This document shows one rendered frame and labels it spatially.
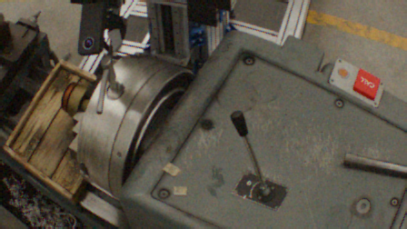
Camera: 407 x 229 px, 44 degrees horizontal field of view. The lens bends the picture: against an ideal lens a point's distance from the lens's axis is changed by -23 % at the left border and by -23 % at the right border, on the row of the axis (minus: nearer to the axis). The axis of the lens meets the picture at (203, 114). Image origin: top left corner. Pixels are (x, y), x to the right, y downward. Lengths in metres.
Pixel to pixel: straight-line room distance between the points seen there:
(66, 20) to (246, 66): 2.05
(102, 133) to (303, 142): 0.38
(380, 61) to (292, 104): 1.84
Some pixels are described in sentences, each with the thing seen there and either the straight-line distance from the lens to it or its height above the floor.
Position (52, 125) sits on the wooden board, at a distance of 1.64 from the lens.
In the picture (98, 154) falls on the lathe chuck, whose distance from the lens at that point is 1.22.
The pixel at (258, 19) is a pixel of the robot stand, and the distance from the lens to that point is 2.71.
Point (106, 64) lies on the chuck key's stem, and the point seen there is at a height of 1.34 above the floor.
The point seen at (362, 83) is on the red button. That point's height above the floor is 1.27.
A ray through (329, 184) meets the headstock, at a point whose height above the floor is 1.26.
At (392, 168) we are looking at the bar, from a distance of 1.10.
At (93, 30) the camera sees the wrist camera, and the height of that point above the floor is 1.47.
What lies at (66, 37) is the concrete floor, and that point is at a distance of 3.06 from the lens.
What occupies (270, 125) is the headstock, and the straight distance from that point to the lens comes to 1.13.
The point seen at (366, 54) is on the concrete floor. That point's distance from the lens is 2.96.
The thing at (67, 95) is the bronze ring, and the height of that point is 1.11.
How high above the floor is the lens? 2.20
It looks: 56 degrees down
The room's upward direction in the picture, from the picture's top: 4 degrees counter-clockwise
